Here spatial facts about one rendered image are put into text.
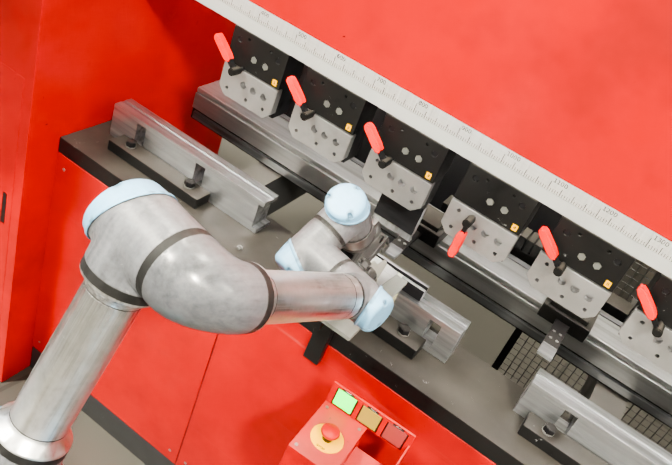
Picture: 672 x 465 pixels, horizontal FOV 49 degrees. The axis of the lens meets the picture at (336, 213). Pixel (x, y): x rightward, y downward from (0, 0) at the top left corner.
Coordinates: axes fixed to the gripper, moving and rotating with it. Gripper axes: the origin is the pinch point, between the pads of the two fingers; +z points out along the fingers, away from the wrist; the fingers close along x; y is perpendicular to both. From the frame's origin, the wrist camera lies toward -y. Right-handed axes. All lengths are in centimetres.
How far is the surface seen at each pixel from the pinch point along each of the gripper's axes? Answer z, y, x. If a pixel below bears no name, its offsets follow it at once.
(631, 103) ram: -38, 45, -28
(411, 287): 8.3, 7.0, -8.5
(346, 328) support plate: -8.5, -11.5, -7.7
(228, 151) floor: 170, 45, 148
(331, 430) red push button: 2.6, -28.0, -15.9
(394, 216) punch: -2.0, 15.0, 2.1
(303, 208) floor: 169, 45, 95
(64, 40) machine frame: -20, -2, 85
